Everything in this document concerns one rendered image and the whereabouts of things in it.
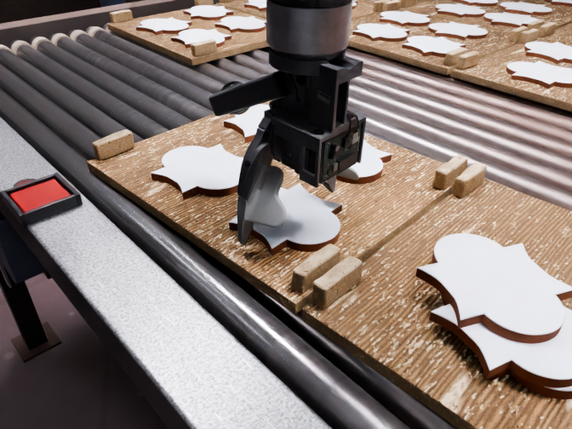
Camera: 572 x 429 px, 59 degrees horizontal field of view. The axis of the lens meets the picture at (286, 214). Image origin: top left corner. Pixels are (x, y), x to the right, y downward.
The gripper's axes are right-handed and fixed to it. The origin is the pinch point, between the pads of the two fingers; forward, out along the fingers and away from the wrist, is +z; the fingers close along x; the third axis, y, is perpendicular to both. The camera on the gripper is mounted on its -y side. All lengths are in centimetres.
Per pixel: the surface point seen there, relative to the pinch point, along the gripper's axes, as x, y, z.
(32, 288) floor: -2, -125, 99
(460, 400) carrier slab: -8.1, 26.8, -0.1
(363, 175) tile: 13.2, 1.5, -0.4
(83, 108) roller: 2, -53, 4
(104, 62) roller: 18, -74, 5
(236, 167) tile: 3.0, -12.3, 0.1
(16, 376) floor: -22, -90, 97
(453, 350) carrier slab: -3.9, 23.9, 0.1
